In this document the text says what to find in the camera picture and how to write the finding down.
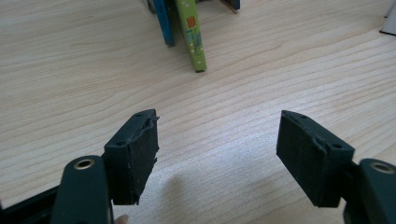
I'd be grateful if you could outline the green and blue picture book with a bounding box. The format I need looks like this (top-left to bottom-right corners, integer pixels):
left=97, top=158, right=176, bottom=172
left=174, top=0, right=208, bottom=73

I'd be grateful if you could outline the purple magazine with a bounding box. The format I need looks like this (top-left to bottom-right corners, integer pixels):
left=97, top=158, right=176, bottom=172
left=222, top=0, right=241, bottom=13

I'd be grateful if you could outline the white book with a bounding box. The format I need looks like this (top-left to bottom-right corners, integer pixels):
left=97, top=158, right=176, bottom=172
left=378, top=0, right=396, bottom=35

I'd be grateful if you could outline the dark blue picture book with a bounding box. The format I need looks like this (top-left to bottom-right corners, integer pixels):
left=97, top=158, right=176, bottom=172
left=152, top=0, right=176, bottom=49

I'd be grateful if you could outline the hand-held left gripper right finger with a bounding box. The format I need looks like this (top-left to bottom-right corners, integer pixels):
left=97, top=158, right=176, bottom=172
left=276, top=109, right=356, bottom=208

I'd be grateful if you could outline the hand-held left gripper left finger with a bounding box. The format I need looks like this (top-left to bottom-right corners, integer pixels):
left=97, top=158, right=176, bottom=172
left=103, top=108, right=161, bottom=206

